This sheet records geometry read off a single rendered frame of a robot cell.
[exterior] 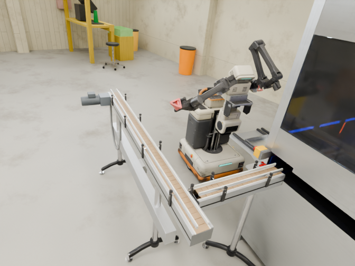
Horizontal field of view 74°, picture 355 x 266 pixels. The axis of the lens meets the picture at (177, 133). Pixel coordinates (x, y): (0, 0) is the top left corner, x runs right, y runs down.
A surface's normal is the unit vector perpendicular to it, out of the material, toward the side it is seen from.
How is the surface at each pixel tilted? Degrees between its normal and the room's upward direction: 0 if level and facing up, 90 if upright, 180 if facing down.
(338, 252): 90
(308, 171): 90
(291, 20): 90
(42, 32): 90
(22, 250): 0
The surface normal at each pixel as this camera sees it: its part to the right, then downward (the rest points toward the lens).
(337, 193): -0.90, 0.14
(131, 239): 0.10, -0.86
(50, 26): 0.63, 0.44
